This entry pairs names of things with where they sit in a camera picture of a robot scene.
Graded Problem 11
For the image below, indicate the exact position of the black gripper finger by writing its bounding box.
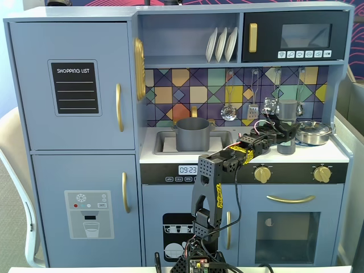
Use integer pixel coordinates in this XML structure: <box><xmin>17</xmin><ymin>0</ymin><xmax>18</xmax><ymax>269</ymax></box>
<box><xmin>277</xmin><ymin>122</ymin><xmax>300</xmax><ymax>143</ymax></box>

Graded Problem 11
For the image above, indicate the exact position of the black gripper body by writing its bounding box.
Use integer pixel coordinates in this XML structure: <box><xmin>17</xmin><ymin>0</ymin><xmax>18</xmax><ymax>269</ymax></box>
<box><xmin>261</xmin><ymin>125</ymin><xmax>283</xmax><ymax>149</ymax></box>

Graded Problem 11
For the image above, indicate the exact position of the gray salt shaker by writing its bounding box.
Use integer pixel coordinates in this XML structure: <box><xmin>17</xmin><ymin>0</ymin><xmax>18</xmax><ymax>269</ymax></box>
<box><xmin>276</xmin><ymin>99</ymin><xmax>299</xmax><ymax>156</ymax></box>

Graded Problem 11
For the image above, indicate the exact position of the red black robot base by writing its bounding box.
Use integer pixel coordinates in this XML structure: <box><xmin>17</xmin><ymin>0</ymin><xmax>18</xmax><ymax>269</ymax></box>
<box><xmin>169</xmin><ymin>249</ymin><xmax>229</xmax><ymax>273</ymax></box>

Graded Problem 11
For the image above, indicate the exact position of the steel pot with lid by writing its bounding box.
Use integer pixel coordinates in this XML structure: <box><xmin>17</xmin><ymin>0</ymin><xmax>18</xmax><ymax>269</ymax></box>
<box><xmin>295</xmin><ymin>120</ymin><xmax>334</xmax><ymax>146</ymax></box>

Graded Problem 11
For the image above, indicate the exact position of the steel slotted spatula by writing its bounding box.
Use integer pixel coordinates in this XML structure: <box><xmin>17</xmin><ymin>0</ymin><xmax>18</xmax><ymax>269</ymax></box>
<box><xmin>246</xmin><ymin>69</ymin><xmax>260</xmax><ymax>121</ymax></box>

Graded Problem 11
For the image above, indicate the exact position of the gold stove knob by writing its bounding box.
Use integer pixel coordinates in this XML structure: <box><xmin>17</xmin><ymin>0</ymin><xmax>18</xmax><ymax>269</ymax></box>
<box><xmin>313</xmin><ymin>165</ymin><xmax>332</xmax><ymax>184</ymax></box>
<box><xmin>253</xmin><ymin>165</ymin><xmax>271</xmax><ymax>184</ymax></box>

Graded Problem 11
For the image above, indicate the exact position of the steel skimmer spoon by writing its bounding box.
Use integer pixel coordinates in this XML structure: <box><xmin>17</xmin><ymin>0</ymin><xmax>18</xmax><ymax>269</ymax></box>
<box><xmin>220</xmin><ymin>69</ymin><xmax>238</xmax><ymax>122</ymax></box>

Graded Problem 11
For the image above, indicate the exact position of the desk divider panel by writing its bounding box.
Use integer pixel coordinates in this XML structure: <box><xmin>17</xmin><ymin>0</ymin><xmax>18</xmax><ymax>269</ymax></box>
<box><xmin>333</xmin><ymin>76</ymin><xmax>364</xmax><ymax>268</ymax></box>

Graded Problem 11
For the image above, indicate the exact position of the gray pot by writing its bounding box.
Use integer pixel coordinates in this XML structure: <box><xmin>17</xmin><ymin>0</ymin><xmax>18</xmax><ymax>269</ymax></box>
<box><xmin>171</xmin><ymin>117</ymin><xmax>216</xmax><ymax>152</ymax></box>

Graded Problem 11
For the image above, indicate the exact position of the gold toy faucet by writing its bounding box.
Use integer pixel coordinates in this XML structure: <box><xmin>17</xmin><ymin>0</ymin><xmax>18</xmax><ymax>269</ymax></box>
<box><xmin>191</xmin><ymin>105</ymin><xmax>216</xmax><ymax>126</ymax></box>

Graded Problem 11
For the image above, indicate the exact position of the white toy plate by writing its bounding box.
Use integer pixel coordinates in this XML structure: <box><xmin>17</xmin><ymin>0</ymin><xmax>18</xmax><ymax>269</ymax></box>
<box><xmin>205</xmin><ymin>27</ymin><xmax>219</xmax><ymax>63</ymax></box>
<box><xmin>224</xmin><ymin>26</ymin><xmax>239</xmax><ymax>63</ymax></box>
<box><xmin>214</xmin><ymin>27</ymin><xmax>229</xmax><ymax>63</ymax></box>

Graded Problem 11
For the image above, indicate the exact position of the robot controller board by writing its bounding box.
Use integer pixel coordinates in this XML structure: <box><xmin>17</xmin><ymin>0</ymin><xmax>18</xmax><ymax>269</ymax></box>
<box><xmin>188</xmin><ymin>257</ymin><xmax>210</xmax><ymax>273</ymax></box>

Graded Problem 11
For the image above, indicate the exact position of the gold toy telephone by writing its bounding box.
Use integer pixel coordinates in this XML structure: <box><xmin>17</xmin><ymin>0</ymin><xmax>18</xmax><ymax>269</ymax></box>
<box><xmin>133</xmin><ymin>37</ymin><xmax>147</xmax><ymax>101</ymax></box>

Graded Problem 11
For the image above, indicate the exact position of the blue toy kitchen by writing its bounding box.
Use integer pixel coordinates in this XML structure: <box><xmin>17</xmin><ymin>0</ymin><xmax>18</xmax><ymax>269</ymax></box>
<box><xmin>2</xmin><ymin>1</ymin><xmax>356</xmax><ymax>268</ymax></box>

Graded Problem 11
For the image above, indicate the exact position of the white chair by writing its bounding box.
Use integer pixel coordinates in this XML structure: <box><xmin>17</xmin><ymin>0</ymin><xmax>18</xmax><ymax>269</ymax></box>
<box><xmin>0</xmin><ymin>106</ymin><xmax>44</xmax><ymax>268</ymax></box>

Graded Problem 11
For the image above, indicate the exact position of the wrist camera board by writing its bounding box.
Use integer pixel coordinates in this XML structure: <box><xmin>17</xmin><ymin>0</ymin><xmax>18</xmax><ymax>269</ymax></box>
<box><xmin>262</xmin><ymin>97</ymin><xmax>279</xmax><ymax>115</ymax></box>

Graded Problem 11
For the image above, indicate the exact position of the gold oven handle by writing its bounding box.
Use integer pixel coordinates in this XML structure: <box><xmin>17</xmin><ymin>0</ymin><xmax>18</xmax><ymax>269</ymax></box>
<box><xmin>266</xmin><ymin>194</ymin><xmax>316</xmax><ymax>204</ymax></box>

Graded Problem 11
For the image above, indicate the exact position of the black camera cable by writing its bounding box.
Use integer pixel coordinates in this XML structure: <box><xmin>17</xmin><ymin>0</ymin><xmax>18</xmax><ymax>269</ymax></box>
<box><xmin>205</xmin><ymin>162</ymin><xmax>243</xmax><ymax>238</ymax></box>

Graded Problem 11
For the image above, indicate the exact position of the gold microwave handle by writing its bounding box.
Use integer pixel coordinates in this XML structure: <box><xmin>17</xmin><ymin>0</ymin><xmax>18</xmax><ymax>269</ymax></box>
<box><xmin>249</xmin><ymin>23</ymin><xmax>258</xmax><ymax>53</ymax></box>

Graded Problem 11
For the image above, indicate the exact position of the gold dishwasher handle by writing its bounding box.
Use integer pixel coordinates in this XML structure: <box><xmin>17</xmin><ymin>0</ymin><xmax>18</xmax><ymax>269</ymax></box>
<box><xmin>225</xmin><ymin>210</ymin><xmax>232</xmax><ymax>251</ymax></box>

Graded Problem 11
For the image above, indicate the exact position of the long gold fridge handle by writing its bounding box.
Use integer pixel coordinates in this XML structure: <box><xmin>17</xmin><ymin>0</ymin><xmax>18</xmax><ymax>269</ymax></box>
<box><xmin>115</xmin><ymin>82</ymin><xmax>125</xmax><ymax>133</ymax></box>

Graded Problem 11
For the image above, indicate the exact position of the short gold fridge handle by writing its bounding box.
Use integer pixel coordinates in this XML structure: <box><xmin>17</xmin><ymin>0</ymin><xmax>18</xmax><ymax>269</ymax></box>
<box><xmin>121</xmin><ymin>171</ymin><xmax>131</xmax><ymax>214</ymax></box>

